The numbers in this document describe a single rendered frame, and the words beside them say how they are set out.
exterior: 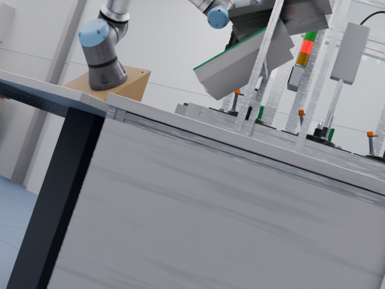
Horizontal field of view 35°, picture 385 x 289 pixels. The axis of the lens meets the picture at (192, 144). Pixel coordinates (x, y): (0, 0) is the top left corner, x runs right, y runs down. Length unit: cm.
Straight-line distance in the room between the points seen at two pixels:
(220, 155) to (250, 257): 24
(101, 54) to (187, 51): 379
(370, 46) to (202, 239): 211
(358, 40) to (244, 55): 161
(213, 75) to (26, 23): 643
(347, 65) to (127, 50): 372
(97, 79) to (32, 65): 535
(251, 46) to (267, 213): 52
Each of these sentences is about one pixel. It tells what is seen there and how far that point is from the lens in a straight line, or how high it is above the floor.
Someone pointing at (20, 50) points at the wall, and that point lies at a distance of 797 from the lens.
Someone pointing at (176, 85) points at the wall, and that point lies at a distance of 601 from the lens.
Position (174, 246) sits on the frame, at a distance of 146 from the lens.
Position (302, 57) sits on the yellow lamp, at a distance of 241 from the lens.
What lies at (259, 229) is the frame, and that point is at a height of 67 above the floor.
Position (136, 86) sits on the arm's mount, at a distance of 237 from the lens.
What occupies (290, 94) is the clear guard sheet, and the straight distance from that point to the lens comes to 356.
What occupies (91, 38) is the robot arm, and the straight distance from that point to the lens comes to 230.
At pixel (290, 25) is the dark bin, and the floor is 126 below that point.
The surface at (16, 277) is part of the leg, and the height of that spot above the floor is 16.
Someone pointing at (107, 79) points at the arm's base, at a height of 97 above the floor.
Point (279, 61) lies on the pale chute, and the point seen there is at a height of 116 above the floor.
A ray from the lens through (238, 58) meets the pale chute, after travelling 174.
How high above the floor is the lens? 74
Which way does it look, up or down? 3 degrees up
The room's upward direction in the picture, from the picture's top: 19 degrees clockwise
